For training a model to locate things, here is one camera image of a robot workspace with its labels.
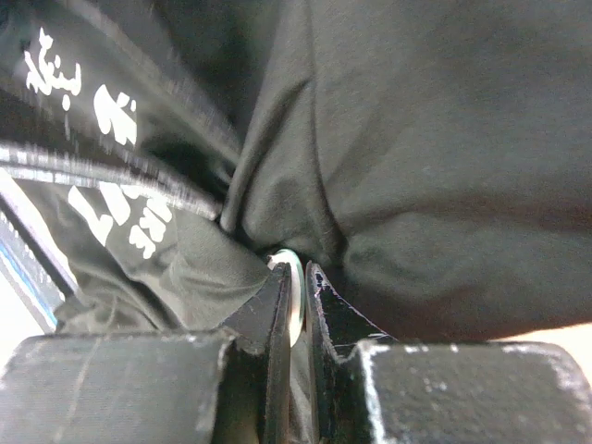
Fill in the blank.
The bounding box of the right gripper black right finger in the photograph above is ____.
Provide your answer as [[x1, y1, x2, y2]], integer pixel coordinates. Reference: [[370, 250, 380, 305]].
[[306, 263, 591, 443]]

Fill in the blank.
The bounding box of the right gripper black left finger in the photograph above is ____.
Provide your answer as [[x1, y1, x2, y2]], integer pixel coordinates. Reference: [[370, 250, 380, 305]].
[[1, 264, 290, 443]]

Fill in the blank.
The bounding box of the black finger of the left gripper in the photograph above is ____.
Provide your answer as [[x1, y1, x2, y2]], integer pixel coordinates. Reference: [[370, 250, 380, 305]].
[[1, 142, 221, 220]]

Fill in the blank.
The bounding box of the round colourful brooch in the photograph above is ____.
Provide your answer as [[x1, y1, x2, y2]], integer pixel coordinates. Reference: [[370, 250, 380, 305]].
[[267, 249, 306, 348]]

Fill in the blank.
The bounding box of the black printed t-shirt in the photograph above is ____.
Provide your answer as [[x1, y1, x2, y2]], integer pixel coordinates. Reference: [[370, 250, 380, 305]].
[[0, 0, 592, 444]]

